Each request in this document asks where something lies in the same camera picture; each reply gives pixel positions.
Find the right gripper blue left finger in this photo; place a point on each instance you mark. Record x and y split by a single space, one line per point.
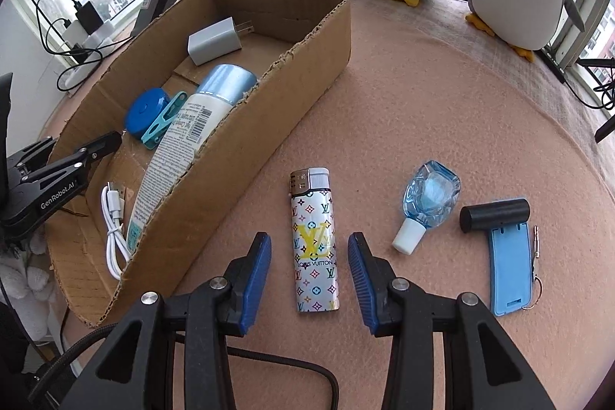
247 278

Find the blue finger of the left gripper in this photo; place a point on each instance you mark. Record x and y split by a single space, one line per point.
96 149

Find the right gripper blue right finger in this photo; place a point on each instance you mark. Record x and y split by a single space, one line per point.
381 306

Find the teal clothespin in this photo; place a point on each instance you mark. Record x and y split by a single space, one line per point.
158 128

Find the patterned silver lighter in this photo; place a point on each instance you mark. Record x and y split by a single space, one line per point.
314 241

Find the clear blue sanitizer bottle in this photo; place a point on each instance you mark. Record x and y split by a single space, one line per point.
428 200

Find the black cylinder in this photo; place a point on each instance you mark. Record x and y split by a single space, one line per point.
485 217

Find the brown cardboard box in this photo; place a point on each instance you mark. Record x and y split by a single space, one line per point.
297 49

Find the blue phone stand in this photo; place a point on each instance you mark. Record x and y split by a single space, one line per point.
511 268

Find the white lotion bottle blue cap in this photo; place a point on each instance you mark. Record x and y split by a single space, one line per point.
225 86

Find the white usb wall charger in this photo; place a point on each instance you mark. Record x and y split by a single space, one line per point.
216 40

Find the blue round tape measure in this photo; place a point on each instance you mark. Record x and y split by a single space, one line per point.
144 110

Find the gloved left hand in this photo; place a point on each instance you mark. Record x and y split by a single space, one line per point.
29 284

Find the white power strip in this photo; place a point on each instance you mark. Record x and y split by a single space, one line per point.
87 51

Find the black power adapter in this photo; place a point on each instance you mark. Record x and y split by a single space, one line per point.
88 17

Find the peach fleece blanket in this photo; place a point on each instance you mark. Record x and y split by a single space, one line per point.
405 98

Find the plaid cloth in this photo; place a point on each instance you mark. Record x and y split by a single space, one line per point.
486 36

